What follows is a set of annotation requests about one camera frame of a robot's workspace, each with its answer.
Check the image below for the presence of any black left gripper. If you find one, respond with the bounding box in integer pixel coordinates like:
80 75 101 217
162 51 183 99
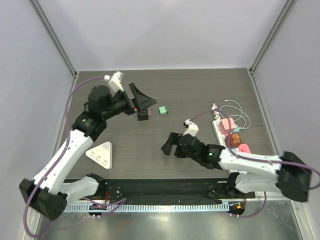
102 82 156 120

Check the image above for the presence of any black cube socket adapter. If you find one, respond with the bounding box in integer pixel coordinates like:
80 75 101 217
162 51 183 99
136 110 152 121

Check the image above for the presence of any green USB charger plug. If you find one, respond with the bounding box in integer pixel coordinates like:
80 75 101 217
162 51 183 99
158 106 170 115

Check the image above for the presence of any white power strip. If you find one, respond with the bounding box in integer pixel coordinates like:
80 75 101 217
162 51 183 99
211 119 247 173

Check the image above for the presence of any brown cube adapter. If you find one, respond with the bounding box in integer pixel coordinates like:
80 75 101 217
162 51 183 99
224 133 242 149

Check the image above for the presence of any white triangular power socket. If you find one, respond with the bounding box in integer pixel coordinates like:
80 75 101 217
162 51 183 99
85 141 113 170

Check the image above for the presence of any pink small plug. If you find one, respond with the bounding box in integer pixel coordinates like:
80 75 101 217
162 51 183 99
238 143 251 154

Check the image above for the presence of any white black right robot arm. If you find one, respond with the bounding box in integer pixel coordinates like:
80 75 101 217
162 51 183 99
161 132 312 203

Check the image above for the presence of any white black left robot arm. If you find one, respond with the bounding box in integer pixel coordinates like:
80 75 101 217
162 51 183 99
19 83 157 221

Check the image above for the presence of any pink cube adapter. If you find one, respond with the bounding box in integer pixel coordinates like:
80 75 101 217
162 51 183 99
218 117 237 136

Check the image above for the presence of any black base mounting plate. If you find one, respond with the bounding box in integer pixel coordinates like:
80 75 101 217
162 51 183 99
90 178 255 202

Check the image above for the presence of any teal small charger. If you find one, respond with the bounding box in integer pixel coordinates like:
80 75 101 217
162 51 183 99
233 125 242 134

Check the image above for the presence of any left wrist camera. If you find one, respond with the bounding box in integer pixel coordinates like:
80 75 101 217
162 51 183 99
103 71 124 93

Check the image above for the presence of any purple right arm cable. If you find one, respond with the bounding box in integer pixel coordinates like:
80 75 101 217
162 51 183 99
189 107 320 218

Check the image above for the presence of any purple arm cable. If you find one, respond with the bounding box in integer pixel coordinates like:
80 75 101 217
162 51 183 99
189 107 320 218
23 76 128 237

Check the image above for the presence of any white charging cable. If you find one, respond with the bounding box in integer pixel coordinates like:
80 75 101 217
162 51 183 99
218 99 252 131

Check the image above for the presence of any white perforated cable duct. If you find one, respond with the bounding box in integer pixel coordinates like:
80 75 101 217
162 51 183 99
64 202 230 213

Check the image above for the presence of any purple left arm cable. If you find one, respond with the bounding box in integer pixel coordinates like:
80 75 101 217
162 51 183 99
23 76 128 237

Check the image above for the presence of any aluminium front frame rail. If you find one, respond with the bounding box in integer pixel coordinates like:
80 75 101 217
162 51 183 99
29 180 305 204

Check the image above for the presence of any aluminium left frame post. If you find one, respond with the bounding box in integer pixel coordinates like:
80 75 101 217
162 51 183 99
29 0 78 79

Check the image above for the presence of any aluminium frame post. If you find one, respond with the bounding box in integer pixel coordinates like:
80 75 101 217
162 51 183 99
247 0 296 76
29 0 78 79

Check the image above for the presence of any aluminium right frame post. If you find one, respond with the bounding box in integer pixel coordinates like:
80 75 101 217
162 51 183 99
247 0 296 76

